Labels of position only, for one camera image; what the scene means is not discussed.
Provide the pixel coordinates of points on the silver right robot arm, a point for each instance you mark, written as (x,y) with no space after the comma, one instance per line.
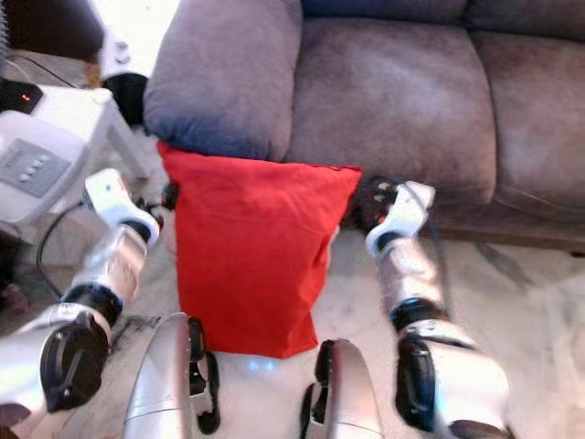
(448,375)

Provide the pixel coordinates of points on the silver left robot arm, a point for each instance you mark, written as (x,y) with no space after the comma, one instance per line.
(55,347)

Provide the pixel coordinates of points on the brown fabric sofa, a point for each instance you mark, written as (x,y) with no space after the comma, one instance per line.
(384,101)

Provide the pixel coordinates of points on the white side table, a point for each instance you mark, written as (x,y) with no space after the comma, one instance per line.
(73,101)

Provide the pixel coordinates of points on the white and black air purifier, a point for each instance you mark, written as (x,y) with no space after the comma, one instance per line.
(119,59)

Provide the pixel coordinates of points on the dark brown armchair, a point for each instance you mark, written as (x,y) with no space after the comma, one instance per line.
(5,265)

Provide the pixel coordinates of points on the small black device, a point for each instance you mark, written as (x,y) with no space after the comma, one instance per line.
(18,96)

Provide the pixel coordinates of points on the silver left robot leg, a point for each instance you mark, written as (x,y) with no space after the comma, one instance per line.
(169,384)

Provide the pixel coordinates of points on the silver robot leg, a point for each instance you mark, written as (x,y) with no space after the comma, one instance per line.
(169,384)
(347,393)

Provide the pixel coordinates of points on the silver right robot leg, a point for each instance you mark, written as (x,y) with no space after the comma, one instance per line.
(347,393)

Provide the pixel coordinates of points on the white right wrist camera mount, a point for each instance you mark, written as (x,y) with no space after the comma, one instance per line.
(407,210)

